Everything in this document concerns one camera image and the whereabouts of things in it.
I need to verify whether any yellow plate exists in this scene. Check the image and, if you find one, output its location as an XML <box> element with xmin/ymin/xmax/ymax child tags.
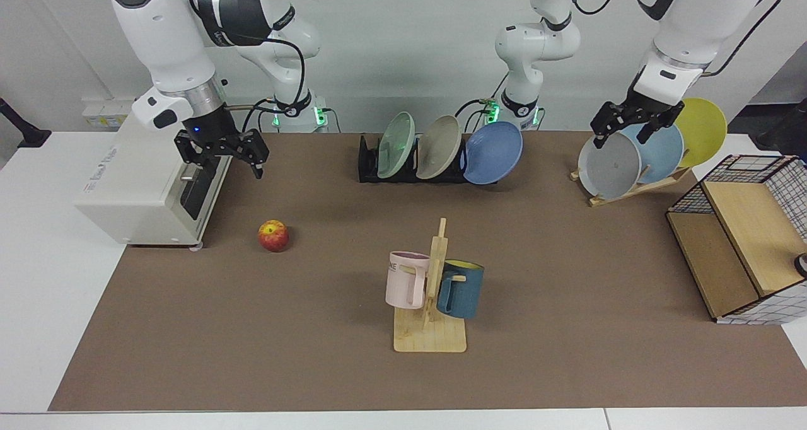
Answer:
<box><xmin>673</xmin><ymin>98</ymin><xmax>728</xmax><ymax>168</ymax></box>

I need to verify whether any pale green plate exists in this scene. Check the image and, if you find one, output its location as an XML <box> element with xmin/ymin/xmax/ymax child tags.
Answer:
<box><xmin>377</xmin><ymin>112</ymin><xmax>417</xmax><ymax>180</ymax></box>

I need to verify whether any pink cup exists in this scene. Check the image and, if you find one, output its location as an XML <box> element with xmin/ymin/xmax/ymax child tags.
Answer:
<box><xmin>385</xmin><ymin>251</ymin><xmax>431</xmax><ymax>310</ymax></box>

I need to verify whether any beige plate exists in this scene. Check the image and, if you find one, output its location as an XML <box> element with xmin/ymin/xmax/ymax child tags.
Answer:
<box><xmin>416</xmin><ymin>115</ymin><xmax>462</xmax><ymax>180</ymax></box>

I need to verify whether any wooden plate stand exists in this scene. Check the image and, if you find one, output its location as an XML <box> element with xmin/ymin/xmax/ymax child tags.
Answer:
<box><xmin>571</xmin><ymin>165</ymin><xmax>691</xmax><ymax>207</ymax></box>

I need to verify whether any black dish rack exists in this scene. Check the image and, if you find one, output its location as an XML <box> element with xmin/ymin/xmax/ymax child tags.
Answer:
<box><xmin>358</xmin><ymin>134</ymin><xmax>499</xmax><ymax>185</ymax></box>

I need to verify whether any red yellow apple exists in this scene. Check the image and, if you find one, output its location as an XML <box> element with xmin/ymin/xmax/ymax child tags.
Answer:
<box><xmin>258</xmin><ymin>219</ymin><xmax>290</xmax><ymax>253</ymax></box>

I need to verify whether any light blue plate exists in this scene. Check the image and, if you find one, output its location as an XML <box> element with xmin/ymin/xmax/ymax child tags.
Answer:
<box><xmin>621</xmin><ymin>122</ymin><xmax>685</xmax><ymax>185</ymax></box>

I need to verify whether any black background object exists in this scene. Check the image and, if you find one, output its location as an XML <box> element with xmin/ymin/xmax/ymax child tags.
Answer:
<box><xmin>755</xmin><ymin>99</ymin><xmax>807</xmax><ymax>160</ymax></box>

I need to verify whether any grey plate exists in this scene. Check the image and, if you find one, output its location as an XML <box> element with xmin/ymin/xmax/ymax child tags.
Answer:
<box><xmin>578</xmin><ymin>131</ymin><xmax>642</xmax><ymax>199</ymax></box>

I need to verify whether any brown table cloth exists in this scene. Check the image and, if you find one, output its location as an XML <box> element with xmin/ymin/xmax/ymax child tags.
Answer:
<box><xmin>47</xmin><ymin>132</ymin><xmax>807</xmax><ymax>412</ymax></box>

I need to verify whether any white wall socket strip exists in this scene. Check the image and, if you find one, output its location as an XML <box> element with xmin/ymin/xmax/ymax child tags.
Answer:
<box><xmin>82</xmin><ymin>99</ymin><xmax>136</xmax><ymax>129</ymax></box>

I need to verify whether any wire basket with wooden floor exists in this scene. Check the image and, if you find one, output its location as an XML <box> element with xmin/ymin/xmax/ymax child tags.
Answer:
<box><xmin>666</xmin><ymin>154</ymin><xmax>807</xmax><ymax>325</ymax></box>

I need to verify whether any wooden cup stand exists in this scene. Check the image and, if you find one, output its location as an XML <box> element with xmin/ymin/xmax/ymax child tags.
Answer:
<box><xmin>393</xmin><ymin>218</ymin><xmax>468</xmax><ymax>354</ymax></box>

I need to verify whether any pale toaster oven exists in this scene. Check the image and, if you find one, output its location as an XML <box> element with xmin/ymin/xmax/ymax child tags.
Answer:
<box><xmin>73</xmin><ymin>112</ymin><xmax>234</xmax><ymax>249</ymax></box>

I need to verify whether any dark teal cup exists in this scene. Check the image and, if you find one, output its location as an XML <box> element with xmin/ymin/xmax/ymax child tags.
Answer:
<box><xmin>436</xmin><ymin>260</ymin><xmax>485</xmax><ymax>320</ymax></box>

